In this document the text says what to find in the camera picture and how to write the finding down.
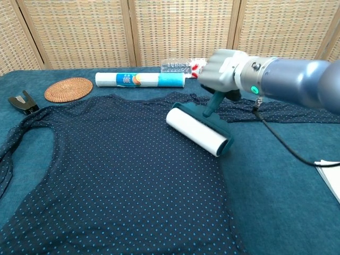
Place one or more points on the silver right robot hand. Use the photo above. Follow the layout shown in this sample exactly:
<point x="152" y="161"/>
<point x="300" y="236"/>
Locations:
<point x="217" y="71"/>

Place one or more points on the navy polka dot shirt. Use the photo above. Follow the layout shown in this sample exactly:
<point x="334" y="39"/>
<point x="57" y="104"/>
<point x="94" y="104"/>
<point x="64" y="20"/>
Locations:
<point x="119" y="172"/>

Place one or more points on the black stapler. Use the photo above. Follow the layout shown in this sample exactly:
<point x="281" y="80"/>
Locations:
<point x="22" y="105"/>

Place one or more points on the white paper sheet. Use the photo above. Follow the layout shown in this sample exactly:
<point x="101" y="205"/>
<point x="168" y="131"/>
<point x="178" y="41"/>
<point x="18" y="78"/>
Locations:
<point x="332" y="178"/>

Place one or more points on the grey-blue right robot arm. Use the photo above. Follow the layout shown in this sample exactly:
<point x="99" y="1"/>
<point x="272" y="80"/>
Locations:
<point x="292" y="79"/>

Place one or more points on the woven rattan folding screen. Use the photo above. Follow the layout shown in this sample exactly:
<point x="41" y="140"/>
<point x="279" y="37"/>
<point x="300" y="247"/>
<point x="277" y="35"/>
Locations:
<point x="175" y="32"/>

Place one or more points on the clear plastic water bottle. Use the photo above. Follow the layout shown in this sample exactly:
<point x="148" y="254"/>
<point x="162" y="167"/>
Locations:
<point x="175" y="67"/>

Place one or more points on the white blue plastic bag roll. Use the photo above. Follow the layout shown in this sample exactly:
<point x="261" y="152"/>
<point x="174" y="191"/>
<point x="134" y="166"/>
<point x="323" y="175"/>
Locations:
<point x="138" y="79"/>

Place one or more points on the blue carpet table cover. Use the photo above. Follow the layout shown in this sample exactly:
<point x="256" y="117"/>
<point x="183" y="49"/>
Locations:
<point x="265" y="186"/>

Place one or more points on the round woven rattan coaster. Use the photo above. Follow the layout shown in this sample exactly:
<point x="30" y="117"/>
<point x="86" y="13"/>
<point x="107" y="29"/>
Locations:
<point x="68" y="89"/>

